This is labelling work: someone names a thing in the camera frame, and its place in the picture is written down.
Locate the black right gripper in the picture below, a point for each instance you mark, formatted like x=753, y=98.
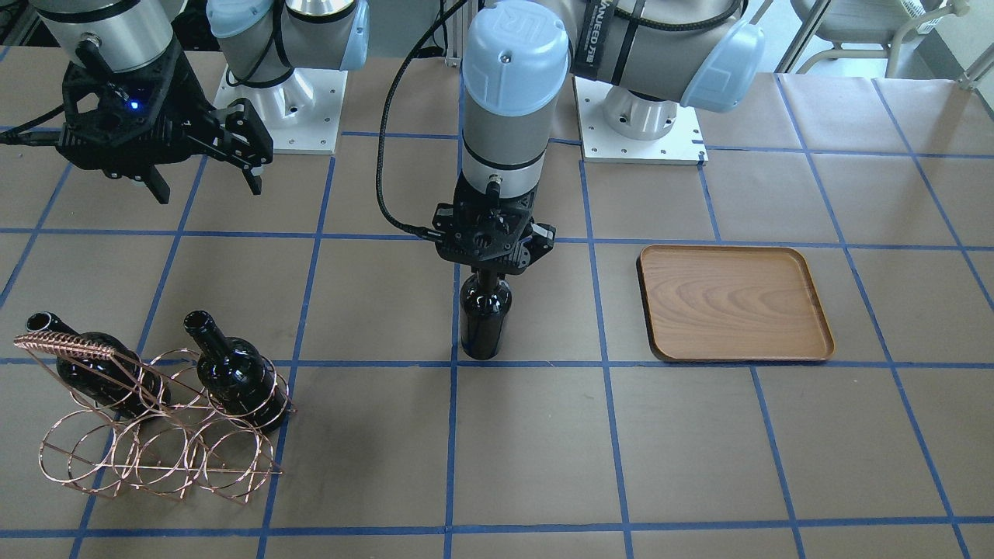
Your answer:
x=189, y=97

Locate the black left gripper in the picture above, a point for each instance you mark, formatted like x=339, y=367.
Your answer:
x=543, y=237

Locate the dark wine bottle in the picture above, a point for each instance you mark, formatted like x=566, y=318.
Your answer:
x=486, y=299
x=122, y=385
x=238, y=379

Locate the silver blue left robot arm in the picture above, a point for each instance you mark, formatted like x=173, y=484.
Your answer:
x=701, y=54

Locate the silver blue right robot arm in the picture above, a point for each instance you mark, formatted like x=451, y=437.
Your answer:
x=258, y=43

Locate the brown wooden tray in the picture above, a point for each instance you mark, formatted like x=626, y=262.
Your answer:
x=730, y=303

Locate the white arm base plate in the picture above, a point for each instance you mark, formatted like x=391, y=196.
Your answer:
x=619, y=127
x=302, y=115

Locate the copper wire wine rack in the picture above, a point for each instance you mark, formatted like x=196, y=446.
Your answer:
x=169, y=452

